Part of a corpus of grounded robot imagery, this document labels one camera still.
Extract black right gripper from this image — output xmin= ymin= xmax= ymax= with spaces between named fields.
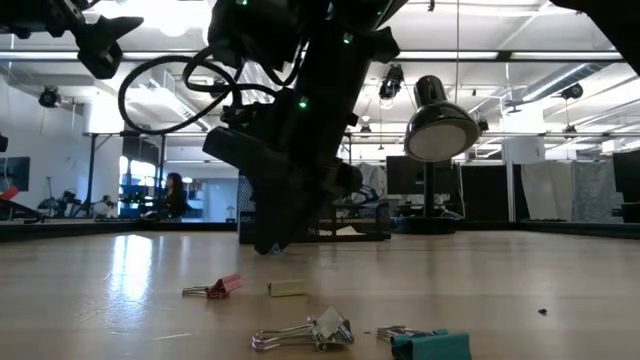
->
xmin=202 ymin=125 xmax=364 ymax=254

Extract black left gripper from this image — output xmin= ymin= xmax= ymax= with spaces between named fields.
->
xmin=0 ymin=0 xmax=145 ymax=80

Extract white rectangular eraser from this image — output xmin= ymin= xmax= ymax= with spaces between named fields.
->
xmin=267 ymin=278 xmax=307 ymax=299

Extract black mesh desk organizer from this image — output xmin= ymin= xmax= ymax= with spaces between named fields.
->
xmin=237 ymin=172 xmax=392 ymax=245

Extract pink binder clip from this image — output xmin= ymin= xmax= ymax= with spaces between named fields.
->
xmin=182 ymin=273 xmax=245 ymax=300

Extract silver binder clip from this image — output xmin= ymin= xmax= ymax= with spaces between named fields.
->
xmin=251 ymin=305 xmax=355 ymax=353

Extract teal binder clip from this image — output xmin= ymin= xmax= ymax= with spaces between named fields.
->
xmin=377 ymin=325 xmax=472 ymax=360

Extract person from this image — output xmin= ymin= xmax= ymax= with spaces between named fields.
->
xmin=162 ymin=172 xmax=195 ymax=221

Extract black computer monitor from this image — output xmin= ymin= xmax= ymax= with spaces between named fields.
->
xmin=385 ymin=155 xmax=454 ymax=196

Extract black desk lamp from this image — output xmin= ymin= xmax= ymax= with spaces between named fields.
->
xmin=389 ymin=74 xmax=482 ymax=235

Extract black curved stand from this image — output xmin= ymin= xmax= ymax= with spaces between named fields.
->
xmin=0 ymin=198 xmax=46 ymax=225

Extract black partition panel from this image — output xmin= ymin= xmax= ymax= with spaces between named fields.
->
xmin=459 ymin=164 xmax=509 ymax=223

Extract black screen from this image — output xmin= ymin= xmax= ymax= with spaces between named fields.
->
xmin=612 ymin=149 xmax=640 ymax=224

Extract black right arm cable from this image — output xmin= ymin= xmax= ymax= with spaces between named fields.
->
xmin=118 ymin=47 xmax=301 ymax=136

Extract black metal frame rack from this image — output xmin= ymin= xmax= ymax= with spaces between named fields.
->
xmin=82 ymin=130 xmax=167 ymax=220

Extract dark wall screen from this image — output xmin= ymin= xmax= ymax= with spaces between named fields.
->
xmin=0 ymin=156 xmax=30 ymax=194

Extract black table border rail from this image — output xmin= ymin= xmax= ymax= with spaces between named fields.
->
xmin=0 ymin=217 xmax=640 ymax=242

